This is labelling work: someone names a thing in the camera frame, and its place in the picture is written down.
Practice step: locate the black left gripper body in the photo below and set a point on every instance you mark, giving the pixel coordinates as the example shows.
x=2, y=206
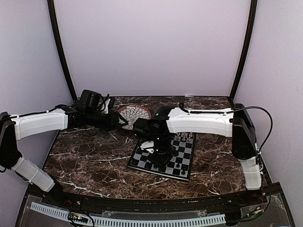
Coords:
x=107, y=124

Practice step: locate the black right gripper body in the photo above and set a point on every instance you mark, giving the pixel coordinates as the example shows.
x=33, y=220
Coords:
x=164, y=151

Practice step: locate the black white chess board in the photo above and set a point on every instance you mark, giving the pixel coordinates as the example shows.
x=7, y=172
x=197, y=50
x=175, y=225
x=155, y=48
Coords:
x=185, y=157

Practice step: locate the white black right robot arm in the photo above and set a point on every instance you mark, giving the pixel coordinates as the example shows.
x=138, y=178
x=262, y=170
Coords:
x=234, y=123

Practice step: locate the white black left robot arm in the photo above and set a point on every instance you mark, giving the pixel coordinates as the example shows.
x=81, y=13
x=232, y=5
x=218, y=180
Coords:
x=22, y=135

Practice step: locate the floral patterned ceramic plate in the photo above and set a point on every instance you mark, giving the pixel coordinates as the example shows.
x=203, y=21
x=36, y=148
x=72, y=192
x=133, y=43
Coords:
x=132, y=113

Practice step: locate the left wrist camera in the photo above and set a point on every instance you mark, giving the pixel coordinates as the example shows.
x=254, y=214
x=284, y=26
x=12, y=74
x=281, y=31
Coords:
x=89, y=100

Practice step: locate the white slotted cable duct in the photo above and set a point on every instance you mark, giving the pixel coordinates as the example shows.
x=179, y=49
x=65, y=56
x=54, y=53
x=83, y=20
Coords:
x=128, y=219

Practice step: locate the black front frame rail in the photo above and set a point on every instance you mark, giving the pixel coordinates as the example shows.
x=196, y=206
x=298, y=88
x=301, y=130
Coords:
x=270, y=197

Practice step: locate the black left corner frame post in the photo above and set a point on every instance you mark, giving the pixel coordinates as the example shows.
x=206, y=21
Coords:
x=60, y=50

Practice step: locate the black corner frame post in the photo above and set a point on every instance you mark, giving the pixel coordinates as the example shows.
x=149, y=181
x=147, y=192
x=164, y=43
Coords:
x=245, y=50
x=60, y=50

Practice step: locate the black right corner frame post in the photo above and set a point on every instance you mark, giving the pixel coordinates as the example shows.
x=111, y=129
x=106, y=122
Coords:
x=245, y=50

